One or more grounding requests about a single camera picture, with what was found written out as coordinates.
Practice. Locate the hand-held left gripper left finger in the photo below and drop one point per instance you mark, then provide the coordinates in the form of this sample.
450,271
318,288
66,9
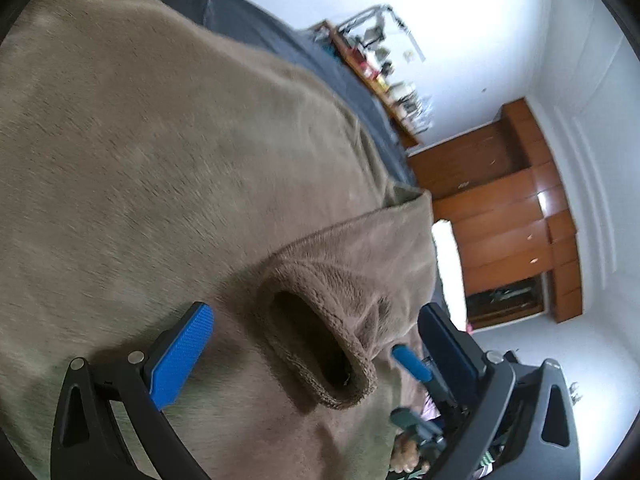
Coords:
182,355

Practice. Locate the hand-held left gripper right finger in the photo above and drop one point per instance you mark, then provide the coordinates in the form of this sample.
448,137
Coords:
450,350

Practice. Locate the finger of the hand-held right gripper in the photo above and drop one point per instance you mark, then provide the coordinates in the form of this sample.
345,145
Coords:
412,362

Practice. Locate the tan fleece garment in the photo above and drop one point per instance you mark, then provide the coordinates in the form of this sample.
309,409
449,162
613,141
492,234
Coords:
175,160

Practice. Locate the person's right hand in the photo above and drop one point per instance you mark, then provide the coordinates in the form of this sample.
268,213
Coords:
405,457

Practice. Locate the white cloth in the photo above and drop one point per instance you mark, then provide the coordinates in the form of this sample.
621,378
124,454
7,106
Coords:
447,270

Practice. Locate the wooden wardrobe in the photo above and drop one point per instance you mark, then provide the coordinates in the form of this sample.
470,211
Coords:
500,220

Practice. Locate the wooden desk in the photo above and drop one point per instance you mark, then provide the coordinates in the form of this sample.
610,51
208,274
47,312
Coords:
395,110

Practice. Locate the group of glass jars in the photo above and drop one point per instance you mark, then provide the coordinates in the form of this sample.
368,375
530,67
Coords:
415,105

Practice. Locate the dark grey bed sheet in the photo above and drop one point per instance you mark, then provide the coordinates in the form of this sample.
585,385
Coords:
350,85

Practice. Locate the red box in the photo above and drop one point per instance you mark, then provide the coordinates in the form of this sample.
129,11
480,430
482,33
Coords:
362,60

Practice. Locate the small wall plate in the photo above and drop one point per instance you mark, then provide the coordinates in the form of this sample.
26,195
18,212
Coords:
408,55

